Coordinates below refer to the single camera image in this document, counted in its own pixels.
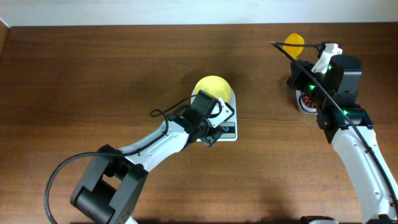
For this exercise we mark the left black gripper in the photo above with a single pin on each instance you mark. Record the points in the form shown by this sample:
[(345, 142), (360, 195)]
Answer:
[(210, 135)]

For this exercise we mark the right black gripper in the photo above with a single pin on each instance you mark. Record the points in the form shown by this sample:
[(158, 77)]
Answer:
[(296, 76)]

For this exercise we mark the yellow measuring scoop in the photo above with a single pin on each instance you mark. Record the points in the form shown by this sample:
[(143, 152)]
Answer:
[(292, 49)]

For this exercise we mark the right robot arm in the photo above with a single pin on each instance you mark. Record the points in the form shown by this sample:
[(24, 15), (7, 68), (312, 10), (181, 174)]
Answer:
[(349, 129)]

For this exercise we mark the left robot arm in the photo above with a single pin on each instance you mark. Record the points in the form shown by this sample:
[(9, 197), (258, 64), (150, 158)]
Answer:
[(109, 189)]

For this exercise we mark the white digital kitchen scale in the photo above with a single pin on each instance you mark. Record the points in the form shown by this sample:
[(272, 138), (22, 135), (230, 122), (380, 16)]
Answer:
[(230, 130)]

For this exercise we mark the pale yellow bowl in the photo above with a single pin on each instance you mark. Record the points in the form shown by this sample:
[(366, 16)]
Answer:
[(215, 86)]

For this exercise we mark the red beans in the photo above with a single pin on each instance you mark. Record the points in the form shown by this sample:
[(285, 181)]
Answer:
[(306, 101)]

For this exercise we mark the clear plastic container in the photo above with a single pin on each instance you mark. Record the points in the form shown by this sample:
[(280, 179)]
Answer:
[(301, 108)]

